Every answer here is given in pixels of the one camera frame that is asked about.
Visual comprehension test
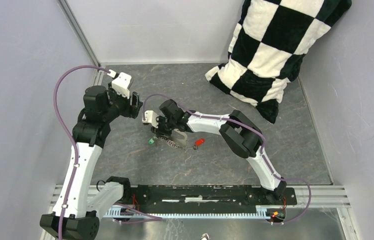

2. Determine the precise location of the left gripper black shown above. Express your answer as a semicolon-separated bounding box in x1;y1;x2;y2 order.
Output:
102;82;144;123

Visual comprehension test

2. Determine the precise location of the white toothed cable duct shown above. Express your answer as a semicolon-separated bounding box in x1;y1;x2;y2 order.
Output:
103;205;286;221

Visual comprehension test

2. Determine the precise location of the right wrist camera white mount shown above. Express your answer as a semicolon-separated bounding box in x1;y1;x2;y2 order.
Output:
142;110;159;129

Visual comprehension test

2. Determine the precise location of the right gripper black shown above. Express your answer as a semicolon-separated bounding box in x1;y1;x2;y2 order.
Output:
151;115;176;139

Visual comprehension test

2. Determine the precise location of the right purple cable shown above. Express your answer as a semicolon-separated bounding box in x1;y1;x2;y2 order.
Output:
142;94;312;225

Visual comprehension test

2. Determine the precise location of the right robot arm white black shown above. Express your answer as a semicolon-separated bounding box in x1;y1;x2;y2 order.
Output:
142;99;287;204

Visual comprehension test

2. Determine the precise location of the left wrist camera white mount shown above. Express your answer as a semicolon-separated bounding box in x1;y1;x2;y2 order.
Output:
107;69;132;99

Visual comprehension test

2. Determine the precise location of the aluminium corner frame post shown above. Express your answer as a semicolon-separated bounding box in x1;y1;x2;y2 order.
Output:
57;0;101;67

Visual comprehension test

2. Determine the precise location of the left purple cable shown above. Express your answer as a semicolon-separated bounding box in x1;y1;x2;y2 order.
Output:
53;65;113;240

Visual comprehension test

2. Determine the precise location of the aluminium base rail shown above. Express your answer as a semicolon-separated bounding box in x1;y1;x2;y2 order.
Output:
49;184;351;208

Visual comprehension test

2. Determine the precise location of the red capped key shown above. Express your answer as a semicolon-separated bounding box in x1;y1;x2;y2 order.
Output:
192;138;205;150

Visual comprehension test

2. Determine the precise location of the black white checkered blanket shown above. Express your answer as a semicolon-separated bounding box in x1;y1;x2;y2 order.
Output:
205;0;352;124

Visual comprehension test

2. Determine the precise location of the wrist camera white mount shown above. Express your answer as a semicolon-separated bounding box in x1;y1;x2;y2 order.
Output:
142;110;159;129
107;69;132;99

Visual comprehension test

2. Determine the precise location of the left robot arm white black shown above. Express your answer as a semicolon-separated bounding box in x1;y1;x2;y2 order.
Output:
39;85;143;240

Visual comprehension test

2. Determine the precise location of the purple cable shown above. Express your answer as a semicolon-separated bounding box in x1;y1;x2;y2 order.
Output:
53;65;113;240
142;94;312;225

